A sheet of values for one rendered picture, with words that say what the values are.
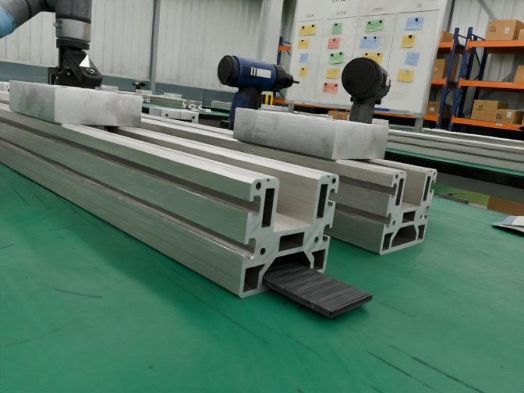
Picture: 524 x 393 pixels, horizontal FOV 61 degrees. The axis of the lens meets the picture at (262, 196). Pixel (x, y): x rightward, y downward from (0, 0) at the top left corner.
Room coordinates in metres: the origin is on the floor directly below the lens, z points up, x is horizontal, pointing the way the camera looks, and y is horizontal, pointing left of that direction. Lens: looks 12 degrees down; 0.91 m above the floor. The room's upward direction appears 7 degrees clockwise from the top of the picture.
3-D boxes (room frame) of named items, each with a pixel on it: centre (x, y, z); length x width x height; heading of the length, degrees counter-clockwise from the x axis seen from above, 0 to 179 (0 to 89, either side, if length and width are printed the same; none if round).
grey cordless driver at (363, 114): (0.77, -0.16, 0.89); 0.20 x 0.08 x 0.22; 158
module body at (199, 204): (0.60, 0.26, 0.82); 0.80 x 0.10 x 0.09; 47
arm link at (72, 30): (1.06, 0.47, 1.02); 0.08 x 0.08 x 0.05
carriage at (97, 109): (0.60, 0.26, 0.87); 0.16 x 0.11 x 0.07; 47
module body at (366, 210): (0.74, 0.13, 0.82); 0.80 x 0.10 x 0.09; 47
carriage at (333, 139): (0.56, -0.05, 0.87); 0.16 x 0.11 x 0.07; 47
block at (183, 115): (1.08, 0.25, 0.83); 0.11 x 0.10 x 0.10; 121
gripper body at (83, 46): (1.06, 0.48, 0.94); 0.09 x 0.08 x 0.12; 47
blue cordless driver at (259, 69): (0.96, 0.03, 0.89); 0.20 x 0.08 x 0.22; 129
